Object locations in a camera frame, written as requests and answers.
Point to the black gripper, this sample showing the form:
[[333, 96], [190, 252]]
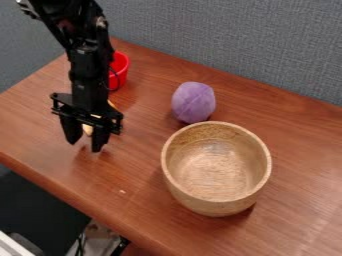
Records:
[[84, 105]]

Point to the yellow cheese wedge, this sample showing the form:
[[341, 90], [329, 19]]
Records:
[[87, 128]]

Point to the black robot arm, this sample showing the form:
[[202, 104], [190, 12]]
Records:
[[79, 26]]

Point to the brown wooden bowl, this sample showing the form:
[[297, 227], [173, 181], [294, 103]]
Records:
[[217, 165]]

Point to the red plastic cup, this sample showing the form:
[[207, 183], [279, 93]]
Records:
[[119, 67]]

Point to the purple ball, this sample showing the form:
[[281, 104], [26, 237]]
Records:
[[193, 102]]

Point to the grey metal table frame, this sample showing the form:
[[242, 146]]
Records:
[[98, 241]]

